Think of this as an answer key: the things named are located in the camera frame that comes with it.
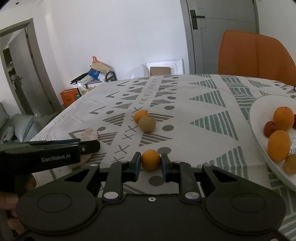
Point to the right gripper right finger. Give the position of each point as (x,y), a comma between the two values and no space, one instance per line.
(182,174)

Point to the brown longan fruit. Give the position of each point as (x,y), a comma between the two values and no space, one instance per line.
(290,164)

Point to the grey-green sofa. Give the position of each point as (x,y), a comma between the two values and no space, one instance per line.
(22,127)

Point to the medium orange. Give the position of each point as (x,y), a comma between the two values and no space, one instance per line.
(284,118)

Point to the grey door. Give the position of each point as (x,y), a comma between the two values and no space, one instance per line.
(204,43)

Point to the brown lychee fruit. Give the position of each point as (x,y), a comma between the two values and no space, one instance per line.
(294,123)

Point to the side doorway frame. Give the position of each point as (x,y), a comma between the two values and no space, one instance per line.
(25,70)

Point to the red lychee fruit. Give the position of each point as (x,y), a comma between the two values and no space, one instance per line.
(269,128)

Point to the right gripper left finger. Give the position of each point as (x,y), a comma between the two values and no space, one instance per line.
(119,173)

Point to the small orange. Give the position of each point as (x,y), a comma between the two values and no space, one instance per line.
(139,114)
(150,160)

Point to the brown cardboard box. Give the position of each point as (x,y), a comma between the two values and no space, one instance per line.
(157,71)

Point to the orange box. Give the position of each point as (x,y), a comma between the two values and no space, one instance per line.
(69,96)

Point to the large orange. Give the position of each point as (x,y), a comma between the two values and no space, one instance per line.
(278,146)

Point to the pile of bags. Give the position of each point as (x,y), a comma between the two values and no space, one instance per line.
(97,74)

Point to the black door handle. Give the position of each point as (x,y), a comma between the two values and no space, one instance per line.
(194,18)

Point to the small orange back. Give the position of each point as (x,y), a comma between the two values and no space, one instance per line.
(139,114)

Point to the patterned white tablecloth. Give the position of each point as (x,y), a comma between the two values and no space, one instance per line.
(199,119)

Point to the orange chair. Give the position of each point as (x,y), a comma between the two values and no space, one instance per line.
(254,55)

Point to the white round plate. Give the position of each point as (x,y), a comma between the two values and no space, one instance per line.
(271,118)

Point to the person's left hand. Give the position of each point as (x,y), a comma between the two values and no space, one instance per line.
(9,217)

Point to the green-brown round fruit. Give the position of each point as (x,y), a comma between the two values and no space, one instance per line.
(147,124)

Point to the pomelo peel piece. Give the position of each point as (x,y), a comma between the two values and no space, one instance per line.
(88,135)

